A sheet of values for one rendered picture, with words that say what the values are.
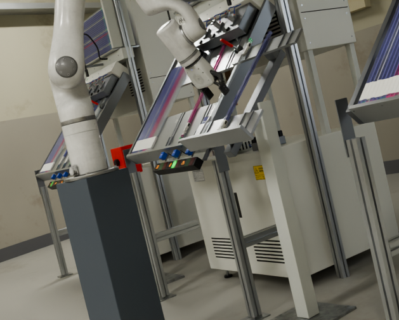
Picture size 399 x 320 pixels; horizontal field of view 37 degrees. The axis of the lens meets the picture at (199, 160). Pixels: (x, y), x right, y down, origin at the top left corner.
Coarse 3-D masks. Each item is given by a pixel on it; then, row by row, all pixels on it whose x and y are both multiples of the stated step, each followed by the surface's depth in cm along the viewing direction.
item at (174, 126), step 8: (184, 112) 266; (200, 112) 253; (208, 112) 247; (168, 120) 277; (176, 120) 269; (184, 120) 263; (192, 120) 255; (200, 120) 249; (168, 128) 272; (176, 128) 265; (184, 128) 258; (192, 128) 251; (160, 136) 275; (168, 136) 268; (176, 136) 260; (184, 136) 252; (160, 144) 270; (168, 144) 261
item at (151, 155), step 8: (176, 144) 250; (136, 152) 282; (144, 152) 274; (152, 152) 269; (160, 152) 265; (168, 152) 261; (184, 152) 254; (136, 160) 289; (144, 160) 284; (152, 160) 279
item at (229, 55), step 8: (248, 32) 257; (232, 40) 266; (240, 40) 259; (216, 48) 276; (232, 48) 261; (208, 56) 278; (216, 56) 271; (224, 56) 264; (232, 56) 257; (176, 64) 308; (224, 64) 260
